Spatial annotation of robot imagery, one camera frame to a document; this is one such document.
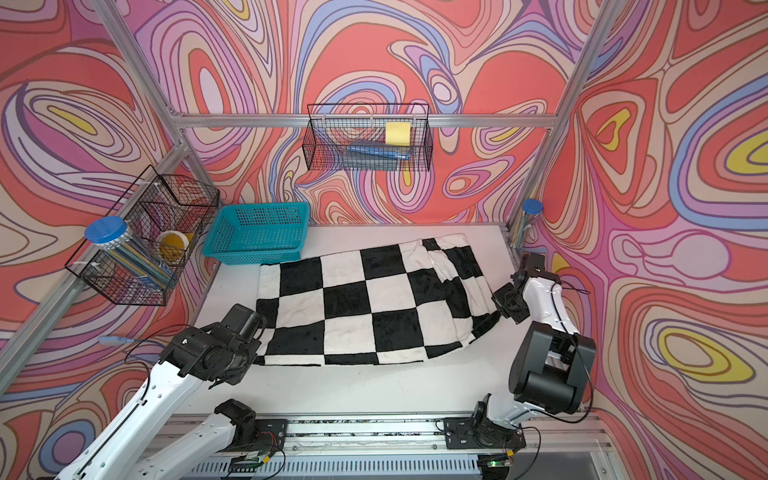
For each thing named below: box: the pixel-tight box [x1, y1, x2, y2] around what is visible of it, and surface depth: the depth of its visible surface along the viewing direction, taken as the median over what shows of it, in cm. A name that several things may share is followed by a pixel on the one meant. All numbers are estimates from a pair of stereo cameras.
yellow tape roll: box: [158, 230, 189, 265], surface depth 77 cm
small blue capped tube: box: [515, 199, 543, 247], surface depth 107 cm
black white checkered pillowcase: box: [255, 234, 501, 365], surface depth 100 cm
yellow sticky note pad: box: [385, 122, 411, 147], surface depth 91 cm
